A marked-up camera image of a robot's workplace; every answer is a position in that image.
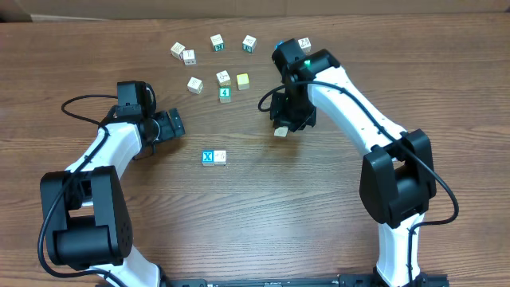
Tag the wooden block red-edged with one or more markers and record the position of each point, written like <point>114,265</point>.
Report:
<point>189,57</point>

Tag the wooden block teal side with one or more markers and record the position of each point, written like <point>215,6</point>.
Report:
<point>249,44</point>

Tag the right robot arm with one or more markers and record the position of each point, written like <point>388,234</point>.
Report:
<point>397,177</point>

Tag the cardboard strip at table back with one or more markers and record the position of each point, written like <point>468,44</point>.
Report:
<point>54,10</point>

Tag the blue top block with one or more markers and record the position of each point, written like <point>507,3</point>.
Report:
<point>278,44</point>

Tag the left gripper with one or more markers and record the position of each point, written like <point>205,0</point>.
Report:
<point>167,127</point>

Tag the green number 4 block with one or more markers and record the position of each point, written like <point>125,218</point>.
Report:
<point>224,94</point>

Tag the plain wooden block far-left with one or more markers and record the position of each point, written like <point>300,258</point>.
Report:
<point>177,50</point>

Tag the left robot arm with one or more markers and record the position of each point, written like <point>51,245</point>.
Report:
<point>86,228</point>

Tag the blue X block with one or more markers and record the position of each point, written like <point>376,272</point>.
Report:
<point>208,157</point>

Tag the wooden block far right top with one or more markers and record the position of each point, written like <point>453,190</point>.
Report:
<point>305,44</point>

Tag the plain wooden block front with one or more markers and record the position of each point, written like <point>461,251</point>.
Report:
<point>220,157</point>

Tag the plain wooden block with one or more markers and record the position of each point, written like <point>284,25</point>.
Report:
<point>220,157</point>
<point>177,50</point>
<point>195,85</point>

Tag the wooden block yellow side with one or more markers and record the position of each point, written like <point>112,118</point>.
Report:
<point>223,79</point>

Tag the wooden block green H side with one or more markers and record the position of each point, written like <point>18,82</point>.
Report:
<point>217,42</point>

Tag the wooden letter A block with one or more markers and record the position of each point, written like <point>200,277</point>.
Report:
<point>281,131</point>

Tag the plain wooden block left-middle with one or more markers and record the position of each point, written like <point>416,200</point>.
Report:
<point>195,85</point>

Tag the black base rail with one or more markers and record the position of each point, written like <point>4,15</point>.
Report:
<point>359,280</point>

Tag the yellow top block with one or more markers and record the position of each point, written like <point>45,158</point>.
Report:
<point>243,81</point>

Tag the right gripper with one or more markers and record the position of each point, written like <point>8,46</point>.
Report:
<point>283,119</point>

